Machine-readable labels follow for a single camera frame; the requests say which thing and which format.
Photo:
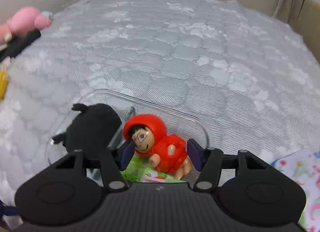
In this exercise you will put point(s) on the yellow plastic box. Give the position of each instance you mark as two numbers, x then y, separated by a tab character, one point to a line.
3	83

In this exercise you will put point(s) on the beige headboard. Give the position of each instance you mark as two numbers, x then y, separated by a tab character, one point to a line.
307	25

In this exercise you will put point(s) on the blue floral tin case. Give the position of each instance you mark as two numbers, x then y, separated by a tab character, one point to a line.
303	168

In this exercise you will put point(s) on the pink plush toy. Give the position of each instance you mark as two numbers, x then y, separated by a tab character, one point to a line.
25	20

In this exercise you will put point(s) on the grey quilted mattress cover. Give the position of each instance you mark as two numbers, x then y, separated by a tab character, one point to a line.
249	77

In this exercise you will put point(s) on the clear glass container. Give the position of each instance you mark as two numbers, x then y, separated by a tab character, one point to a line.
185	126

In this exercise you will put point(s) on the red hooded doll figure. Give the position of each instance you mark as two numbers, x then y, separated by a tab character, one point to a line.
166	153

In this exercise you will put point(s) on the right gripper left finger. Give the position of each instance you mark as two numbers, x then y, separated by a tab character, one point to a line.
112	162

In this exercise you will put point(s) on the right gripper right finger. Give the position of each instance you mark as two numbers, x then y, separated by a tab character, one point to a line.
208	163

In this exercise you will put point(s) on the black plush cat toy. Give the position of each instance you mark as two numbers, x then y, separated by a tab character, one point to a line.
91	130

